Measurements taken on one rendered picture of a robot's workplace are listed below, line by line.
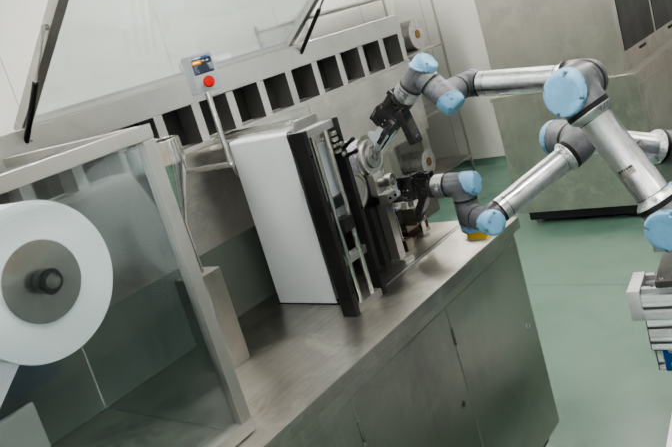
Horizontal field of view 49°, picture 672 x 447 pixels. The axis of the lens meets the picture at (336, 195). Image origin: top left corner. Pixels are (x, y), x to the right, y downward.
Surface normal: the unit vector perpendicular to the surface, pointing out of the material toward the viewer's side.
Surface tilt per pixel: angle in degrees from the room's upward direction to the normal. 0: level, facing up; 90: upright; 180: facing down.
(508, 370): 90
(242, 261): 90
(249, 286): 90
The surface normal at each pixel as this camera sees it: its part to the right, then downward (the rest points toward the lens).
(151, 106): 0.76, -0.08
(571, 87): -0.70, 0.24
